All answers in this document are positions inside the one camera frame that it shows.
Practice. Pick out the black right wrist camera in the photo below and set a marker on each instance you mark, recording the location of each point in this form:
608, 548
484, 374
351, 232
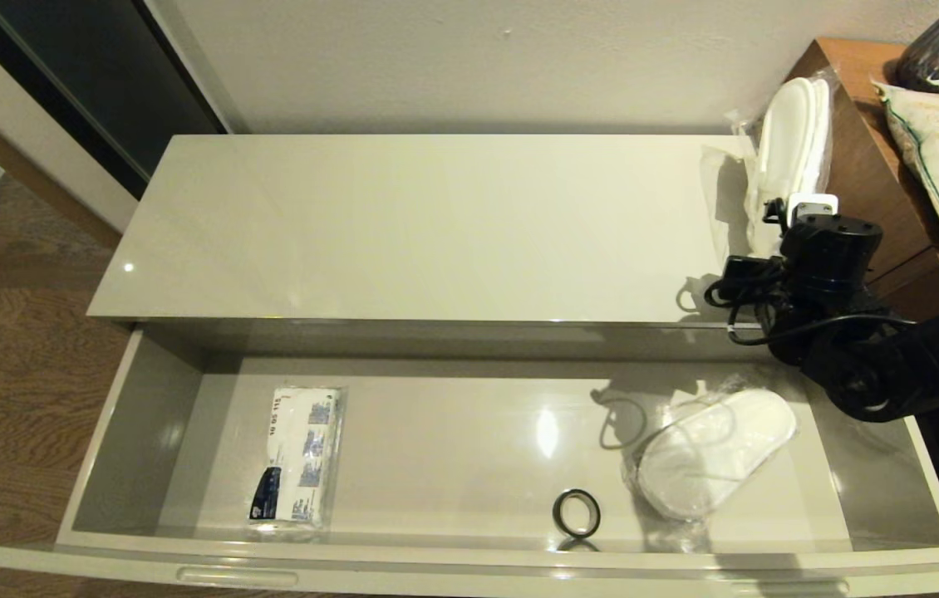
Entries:
748, 272

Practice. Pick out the white blue-printed tissue pack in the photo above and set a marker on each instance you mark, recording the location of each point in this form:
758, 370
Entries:
299, 457

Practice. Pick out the bagged white slippers pair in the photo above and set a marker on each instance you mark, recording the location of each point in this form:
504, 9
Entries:
785, 141
719, 453

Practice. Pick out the cream glossy cabinet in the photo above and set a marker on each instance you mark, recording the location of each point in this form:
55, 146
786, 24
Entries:
403, 232

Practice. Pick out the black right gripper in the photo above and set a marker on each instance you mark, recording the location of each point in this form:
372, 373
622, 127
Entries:
831, 253

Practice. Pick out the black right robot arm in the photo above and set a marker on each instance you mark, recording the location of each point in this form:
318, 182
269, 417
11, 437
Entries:
918, 365

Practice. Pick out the brown wooden side table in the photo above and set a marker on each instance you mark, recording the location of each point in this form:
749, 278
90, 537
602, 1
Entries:
868, 166

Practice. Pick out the cream cabinet drawer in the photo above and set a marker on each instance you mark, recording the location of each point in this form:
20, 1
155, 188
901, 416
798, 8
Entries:
453, 465

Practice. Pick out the dark door panel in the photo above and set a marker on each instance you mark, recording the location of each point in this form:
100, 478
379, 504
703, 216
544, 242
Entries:
95, 75

